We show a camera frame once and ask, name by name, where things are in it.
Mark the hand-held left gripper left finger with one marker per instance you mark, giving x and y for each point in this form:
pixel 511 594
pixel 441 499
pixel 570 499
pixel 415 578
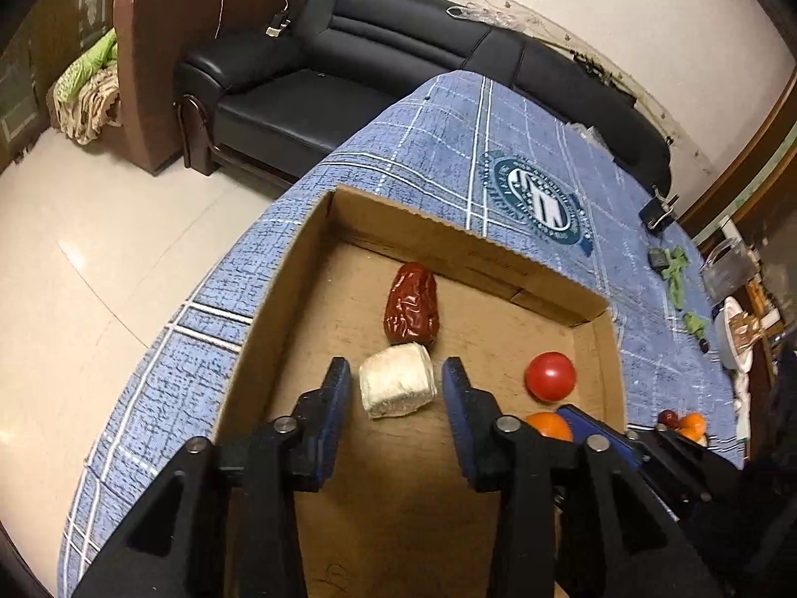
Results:
pixel 336 398

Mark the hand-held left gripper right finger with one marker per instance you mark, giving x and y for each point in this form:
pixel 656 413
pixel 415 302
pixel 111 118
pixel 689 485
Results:
pixel 453 398

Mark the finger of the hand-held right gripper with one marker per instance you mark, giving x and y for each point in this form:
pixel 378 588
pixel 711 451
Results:
pixel 607 436

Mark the orange tangerine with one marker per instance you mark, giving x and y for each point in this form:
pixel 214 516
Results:
pixel 692 422
pixel 549 427

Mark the dark round date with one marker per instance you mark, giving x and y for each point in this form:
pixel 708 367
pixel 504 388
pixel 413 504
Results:
pixel 668 418

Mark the red tomato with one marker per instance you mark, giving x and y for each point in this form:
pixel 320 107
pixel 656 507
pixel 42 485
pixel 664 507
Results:
pixel 550 377

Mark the cardboard box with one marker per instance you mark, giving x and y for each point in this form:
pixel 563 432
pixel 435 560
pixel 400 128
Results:
pixel 348 299

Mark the wrinkled red date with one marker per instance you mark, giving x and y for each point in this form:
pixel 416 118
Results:
pixel 411 305

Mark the green leafy piece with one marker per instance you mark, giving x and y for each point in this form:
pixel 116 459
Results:
pixel 695 322
pixel 677 277

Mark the white bowl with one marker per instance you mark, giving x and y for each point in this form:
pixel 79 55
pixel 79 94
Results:
pixel 728 336

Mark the small black adapter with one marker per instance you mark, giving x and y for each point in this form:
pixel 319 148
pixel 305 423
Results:
pixel 658 260

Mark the clear glass container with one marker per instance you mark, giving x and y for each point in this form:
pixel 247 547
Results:
pixel 728 274

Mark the black device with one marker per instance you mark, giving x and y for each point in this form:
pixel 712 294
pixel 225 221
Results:
pixel 659 215

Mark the blue checked tablecloth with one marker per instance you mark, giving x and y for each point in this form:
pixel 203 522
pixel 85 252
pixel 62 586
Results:
pixel 436 137

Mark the black leather sofa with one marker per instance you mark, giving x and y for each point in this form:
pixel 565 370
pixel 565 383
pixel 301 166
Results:
pixel 299 99

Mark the brown armchair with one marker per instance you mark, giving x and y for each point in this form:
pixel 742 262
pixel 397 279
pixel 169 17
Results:
pixel 149 75

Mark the beige knitted blanket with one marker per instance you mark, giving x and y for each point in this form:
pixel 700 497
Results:
pixel 84 109

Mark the clear plastic bag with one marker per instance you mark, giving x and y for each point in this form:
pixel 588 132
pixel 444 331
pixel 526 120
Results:
pixel 489 15

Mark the green blanket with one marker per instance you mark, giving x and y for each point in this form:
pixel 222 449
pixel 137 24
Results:
pixel 93 57

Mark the wooden glass-door cabinet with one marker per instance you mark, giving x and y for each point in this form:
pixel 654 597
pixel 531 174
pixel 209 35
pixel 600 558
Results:
pixel 37 43

